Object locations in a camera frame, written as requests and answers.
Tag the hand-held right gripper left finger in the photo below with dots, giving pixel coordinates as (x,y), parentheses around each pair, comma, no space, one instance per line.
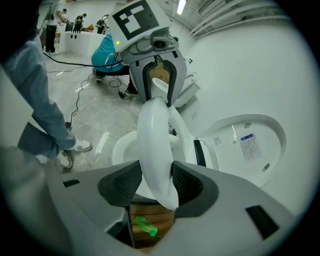
(90,197)

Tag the white rectangular tub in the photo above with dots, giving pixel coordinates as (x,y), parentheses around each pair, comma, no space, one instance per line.
(82,43)

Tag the ceiling strip light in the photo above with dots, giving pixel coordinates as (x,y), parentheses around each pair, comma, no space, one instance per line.
(181,6)

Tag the cardboard box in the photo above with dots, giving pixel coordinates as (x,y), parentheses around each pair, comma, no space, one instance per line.
(160,73)

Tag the person's white sneaker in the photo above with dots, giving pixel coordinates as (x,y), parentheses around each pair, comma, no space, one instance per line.
(65,160)
(83,145)

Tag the green plastic bottle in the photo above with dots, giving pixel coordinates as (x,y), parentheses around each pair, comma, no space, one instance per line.
(145,225)

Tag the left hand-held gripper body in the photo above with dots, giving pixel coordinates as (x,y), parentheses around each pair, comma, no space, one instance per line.
(135,22)

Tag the person's blue jeans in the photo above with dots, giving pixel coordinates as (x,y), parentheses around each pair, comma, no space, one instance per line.
(37,87)

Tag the wooden slat platform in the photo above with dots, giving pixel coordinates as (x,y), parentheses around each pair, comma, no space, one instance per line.
(162,215)

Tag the white ceiling pipes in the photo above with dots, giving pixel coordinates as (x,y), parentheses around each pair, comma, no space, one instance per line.
(225,17)

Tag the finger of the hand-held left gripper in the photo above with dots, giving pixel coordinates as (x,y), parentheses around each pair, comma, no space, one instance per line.
(180,75)
(136,75)

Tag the white toilet seat lid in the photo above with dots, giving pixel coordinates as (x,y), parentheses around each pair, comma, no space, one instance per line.
(270,140)

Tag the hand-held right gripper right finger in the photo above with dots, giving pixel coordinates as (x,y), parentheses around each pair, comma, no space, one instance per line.
(225,205)

